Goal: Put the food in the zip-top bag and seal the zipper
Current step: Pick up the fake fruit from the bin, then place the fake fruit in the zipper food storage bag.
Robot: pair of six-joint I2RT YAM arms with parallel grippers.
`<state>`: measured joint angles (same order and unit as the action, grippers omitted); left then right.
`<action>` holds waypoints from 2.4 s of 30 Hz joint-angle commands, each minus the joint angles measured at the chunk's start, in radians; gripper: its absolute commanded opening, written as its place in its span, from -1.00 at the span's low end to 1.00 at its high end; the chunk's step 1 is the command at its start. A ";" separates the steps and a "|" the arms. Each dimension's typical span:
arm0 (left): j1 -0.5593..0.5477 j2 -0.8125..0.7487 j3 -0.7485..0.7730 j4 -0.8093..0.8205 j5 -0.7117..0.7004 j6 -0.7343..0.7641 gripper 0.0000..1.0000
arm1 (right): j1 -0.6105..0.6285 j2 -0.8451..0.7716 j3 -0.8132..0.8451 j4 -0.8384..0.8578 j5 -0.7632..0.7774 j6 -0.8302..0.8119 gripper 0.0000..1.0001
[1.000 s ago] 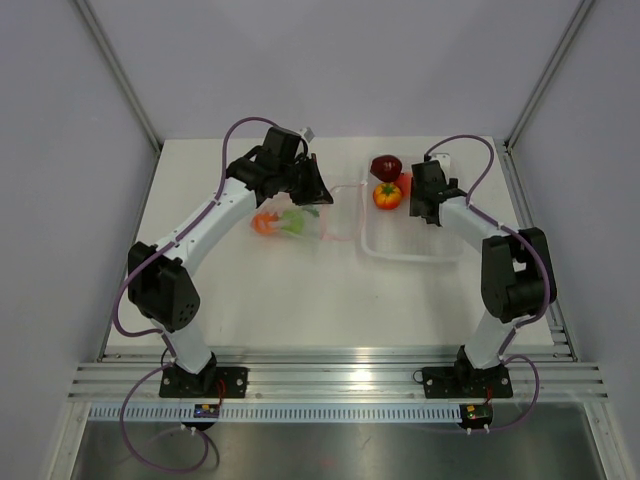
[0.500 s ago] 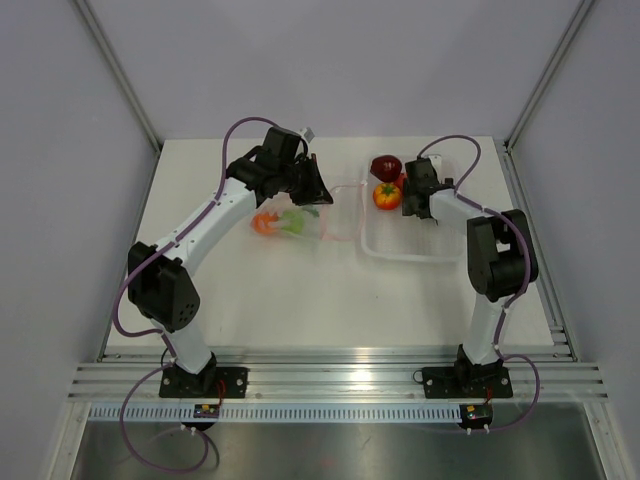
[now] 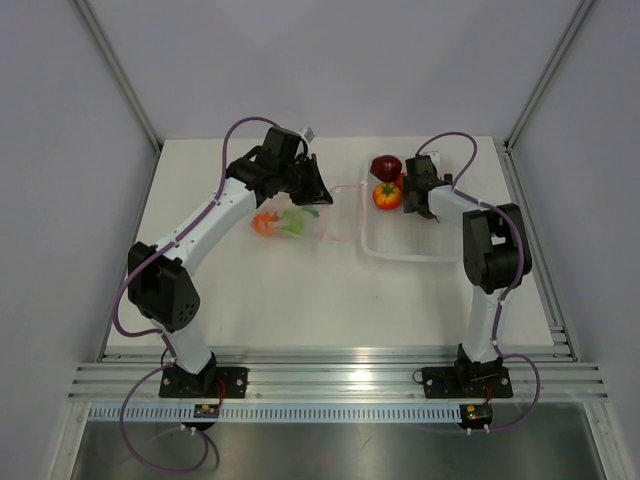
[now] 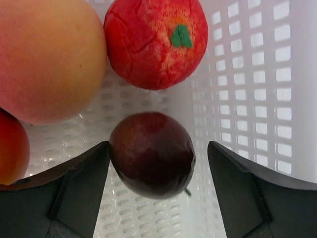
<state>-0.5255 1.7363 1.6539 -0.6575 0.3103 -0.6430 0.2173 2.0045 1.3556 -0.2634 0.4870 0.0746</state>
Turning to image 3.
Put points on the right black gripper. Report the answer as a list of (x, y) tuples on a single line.
[(408, 207)]

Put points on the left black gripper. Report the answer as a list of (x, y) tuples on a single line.
[(316, 193)]

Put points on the white radish with leaves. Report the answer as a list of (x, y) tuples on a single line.
[(300, 221)]

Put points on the clear zip top bag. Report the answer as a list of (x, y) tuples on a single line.
[(342, 221)]

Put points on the orange carrot with green top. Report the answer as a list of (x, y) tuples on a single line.
[(265, 223)]

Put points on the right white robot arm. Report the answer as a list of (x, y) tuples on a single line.
[(495, 257)]

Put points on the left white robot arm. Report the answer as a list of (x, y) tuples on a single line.
[(160, 279)]

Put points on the white plastic basket tray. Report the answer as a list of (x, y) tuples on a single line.
[(396, 236)]

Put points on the dark red apple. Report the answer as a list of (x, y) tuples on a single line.
[(386, 168)]

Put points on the right circuit board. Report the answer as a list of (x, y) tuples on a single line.
[(478, 412)]

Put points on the circuit board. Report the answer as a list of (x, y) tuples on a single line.
[(207, 410), (478, 412)]

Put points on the left circuit board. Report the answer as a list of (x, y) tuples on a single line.
[(207, 410)]

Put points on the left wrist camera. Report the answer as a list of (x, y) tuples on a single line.
[(307, 134)]

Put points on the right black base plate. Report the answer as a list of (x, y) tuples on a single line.
[(443, 383)]

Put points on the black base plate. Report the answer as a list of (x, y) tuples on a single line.
[(443, 383), (235, 382)]

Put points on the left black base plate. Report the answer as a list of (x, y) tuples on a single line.
[(235, 382)]

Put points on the aluminium rail frame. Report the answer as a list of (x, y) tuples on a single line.
[(343, 374)]

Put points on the white slotted cable duct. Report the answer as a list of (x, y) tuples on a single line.
[(282, 413)]

